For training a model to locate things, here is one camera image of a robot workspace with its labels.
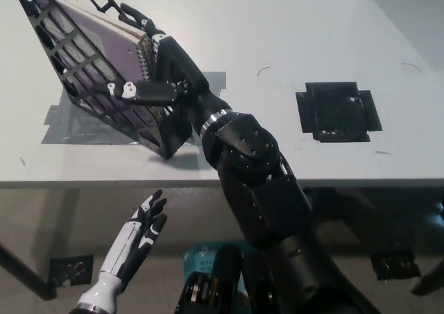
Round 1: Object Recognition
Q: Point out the robot right hand black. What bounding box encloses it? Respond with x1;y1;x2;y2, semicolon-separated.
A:
103;3;232;134

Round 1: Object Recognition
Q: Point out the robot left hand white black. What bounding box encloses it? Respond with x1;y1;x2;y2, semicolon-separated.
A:
98;188;170;289

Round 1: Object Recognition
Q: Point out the purple spiral notebook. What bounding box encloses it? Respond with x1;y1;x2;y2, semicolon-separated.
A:
26;0;161;128

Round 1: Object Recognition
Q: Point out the black mesh file shelf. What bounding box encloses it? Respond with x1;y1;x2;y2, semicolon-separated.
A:
9;0;194;161

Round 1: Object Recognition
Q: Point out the black robot torso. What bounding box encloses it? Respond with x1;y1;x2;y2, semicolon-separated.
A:
175;243;282;314

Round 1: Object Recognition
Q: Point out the black desk leg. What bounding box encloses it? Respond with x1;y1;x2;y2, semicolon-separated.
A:
0;241;58;301
411;263;444;297

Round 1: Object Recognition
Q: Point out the black floor tape mark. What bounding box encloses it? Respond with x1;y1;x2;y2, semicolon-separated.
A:
370;250;422;282
48;254;95;287

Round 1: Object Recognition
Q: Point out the black tape square patch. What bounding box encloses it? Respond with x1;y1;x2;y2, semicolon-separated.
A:
295;81;384;143

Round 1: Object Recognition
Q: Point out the grey duct tape patch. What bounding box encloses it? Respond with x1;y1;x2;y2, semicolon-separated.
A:
41;71;228;146

